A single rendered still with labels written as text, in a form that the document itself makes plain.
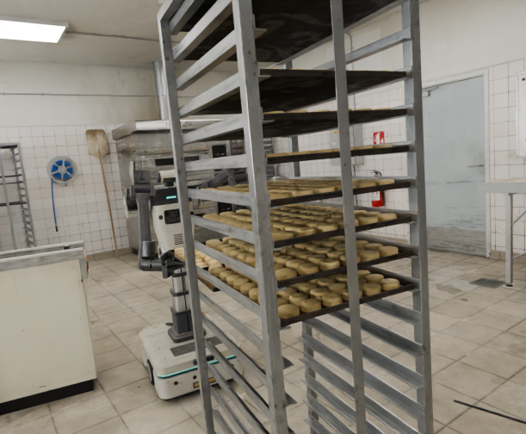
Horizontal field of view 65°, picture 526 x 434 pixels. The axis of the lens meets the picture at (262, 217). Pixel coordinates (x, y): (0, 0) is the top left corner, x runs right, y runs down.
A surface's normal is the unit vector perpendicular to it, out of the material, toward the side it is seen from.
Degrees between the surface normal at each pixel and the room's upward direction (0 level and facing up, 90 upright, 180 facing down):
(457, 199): 90
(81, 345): 90
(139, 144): 90
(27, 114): 90
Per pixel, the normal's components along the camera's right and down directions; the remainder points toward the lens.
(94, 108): 0.57, 0.06
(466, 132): -0.82, 0.15
